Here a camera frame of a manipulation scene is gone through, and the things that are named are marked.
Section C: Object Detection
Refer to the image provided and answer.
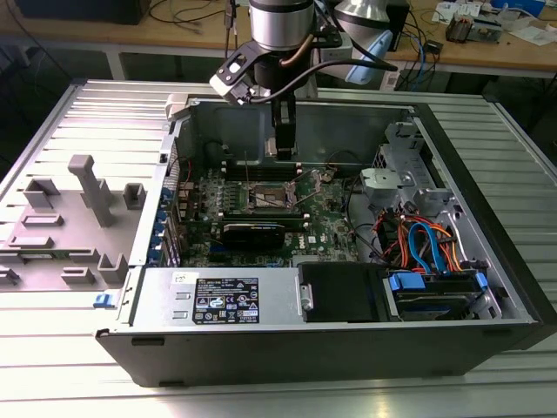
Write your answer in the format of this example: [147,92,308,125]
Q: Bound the white paper sheets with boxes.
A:
[508,24,557,47]

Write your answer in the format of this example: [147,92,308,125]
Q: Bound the brown copper cable fitting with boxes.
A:
[280,33,315,70]

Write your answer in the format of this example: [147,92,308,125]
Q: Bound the red orange power wire bundle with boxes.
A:
[376,208,466,273]

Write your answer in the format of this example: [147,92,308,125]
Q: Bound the black camera cable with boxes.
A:
[243,56,399,104]

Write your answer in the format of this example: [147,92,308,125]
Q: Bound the black open PC case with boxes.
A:
[94,91,557,389]

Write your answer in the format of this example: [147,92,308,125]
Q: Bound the blue flat data wire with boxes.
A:
[407,220,452,276]

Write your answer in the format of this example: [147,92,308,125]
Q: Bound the black graphics card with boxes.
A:
[220,221,287,250]

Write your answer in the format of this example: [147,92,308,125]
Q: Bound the wooden desk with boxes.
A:
[0,0,557,73]

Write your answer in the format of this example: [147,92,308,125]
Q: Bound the black upright device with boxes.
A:
[386,0,413,52]

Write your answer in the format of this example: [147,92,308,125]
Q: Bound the copper finned cooler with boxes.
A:
[446,12,476,44]

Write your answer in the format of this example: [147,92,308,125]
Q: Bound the grey parts rack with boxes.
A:
[0,154,147,293]

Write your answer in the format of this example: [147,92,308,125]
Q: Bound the silver power supply unit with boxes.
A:
[130,266,301,327]

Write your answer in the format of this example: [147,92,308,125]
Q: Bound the metal socket cover frame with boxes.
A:
[286,167,326,206]

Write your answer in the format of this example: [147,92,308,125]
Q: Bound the CPU socket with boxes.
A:
[247,180,292,211]

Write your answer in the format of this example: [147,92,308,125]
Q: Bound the thin black looped cable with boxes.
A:
[328,149,365,172]

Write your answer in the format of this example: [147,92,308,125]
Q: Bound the green motherboard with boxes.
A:
[176,167,380,269]

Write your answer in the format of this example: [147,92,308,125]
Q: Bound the silver metal drive cage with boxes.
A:
[359,120,462,227]

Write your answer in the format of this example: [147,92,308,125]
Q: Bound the grey electronics box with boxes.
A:
[472,15,506,44]

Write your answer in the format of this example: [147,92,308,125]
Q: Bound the hard disk blue carrier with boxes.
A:
[382,269,488,321]

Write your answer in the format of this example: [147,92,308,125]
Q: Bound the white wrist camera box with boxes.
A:
[321,42,354,63]
[208,55,258,106]

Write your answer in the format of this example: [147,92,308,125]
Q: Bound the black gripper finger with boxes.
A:
[272,98,299,162]

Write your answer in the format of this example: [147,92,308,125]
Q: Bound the silver metal latch handle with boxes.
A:
[295,281,314,311]

